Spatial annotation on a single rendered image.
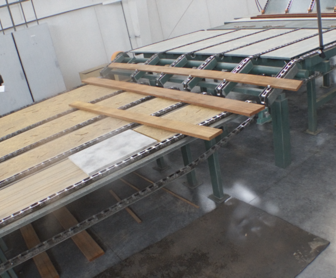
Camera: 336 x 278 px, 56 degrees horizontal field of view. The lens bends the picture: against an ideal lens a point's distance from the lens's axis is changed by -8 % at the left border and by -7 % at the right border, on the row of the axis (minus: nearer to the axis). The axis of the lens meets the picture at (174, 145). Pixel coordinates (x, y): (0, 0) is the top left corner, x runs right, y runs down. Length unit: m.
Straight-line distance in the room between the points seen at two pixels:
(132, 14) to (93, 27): 1.04
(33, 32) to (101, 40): 2.00
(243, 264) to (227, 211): 0.69
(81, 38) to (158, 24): 2.30
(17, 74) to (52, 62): 0.83
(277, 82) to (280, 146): 0.68
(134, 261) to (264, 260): 1.04
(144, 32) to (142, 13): 0.47
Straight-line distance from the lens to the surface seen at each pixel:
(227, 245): 2.74
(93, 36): 8.76
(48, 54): 7.75
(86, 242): 3.17
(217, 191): 3.23
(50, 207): 2.24
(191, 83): 4.13
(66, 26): 8.56
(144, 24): 8.58
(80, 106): 4.14
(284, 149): 3.55
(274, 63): 4.41
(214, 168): 3.09
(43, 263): 3.17
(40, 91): 7.75
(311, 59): 3.82
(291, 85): 3.20
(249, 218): 2.97
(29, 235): 3.62
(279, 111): 3.37
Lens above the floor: 1.87
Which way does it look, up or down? 24 degrees down
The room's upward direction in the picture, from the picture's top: 12 degrees counter-clockwise
